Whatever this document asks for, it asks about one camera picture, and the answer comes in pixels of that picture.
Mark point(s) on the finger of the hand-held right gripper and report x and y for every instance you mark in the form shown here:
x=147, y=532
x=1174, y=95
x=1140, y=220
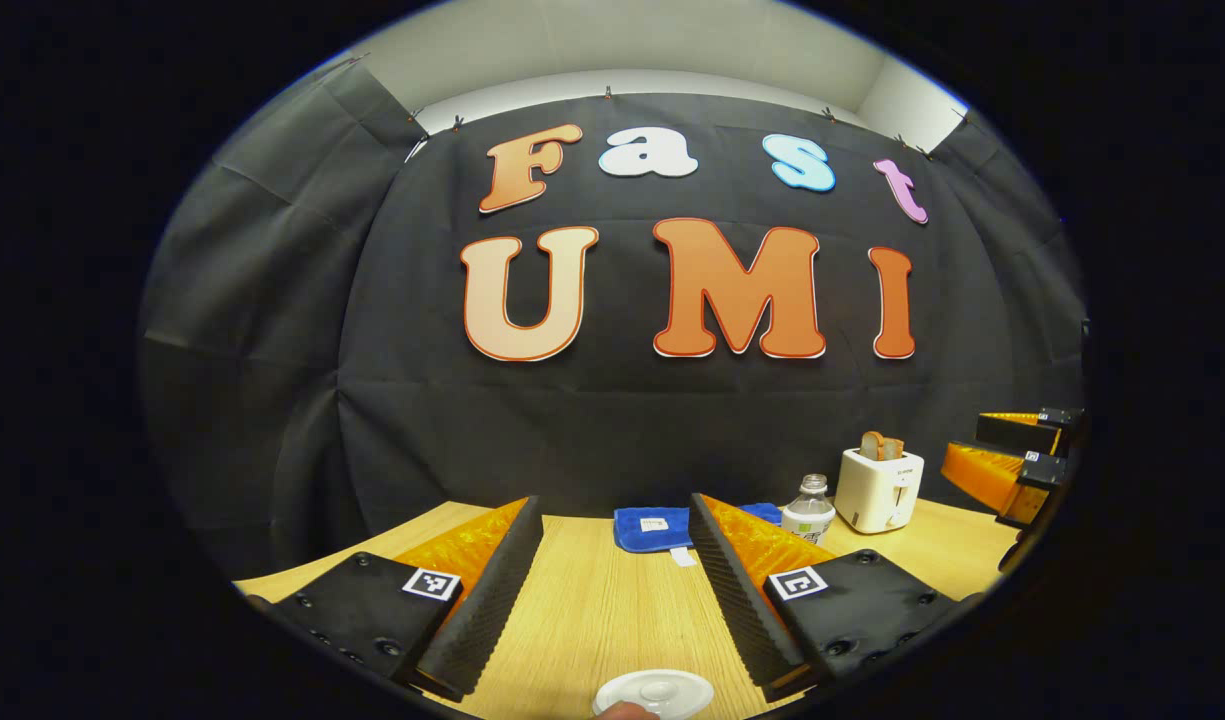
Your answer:
x=1002, y=480
x=1022, y=430

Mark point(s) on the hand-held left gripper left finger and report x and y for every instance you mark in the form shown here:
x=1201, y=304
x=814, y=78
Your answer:
x=492, y=600

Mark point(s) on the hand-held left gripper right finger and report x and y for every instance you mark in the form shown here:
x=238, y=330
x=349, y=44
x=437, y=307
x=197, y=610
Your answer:
x=734, y=600

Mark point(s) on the clear water bottle green label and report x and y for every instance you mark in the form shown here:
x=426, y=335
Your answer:
x=810, y=510

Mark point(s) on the white teacup lid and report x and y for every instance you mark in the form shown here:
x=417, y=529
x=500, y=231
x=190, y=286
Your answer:
x=657, y=692

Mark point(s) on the toast slice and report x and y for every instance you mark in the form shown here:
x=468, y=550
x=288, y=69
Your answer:
x=894, y=450
x=872, y=446

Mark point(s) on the blue folded towel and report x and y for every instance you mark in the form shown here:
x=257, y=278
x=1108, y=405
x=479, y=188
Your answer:
x=647, y=528

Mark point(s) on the white toaster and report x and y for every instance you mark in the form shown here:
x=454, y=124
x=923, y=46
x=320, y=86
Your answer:
x=877, y=492

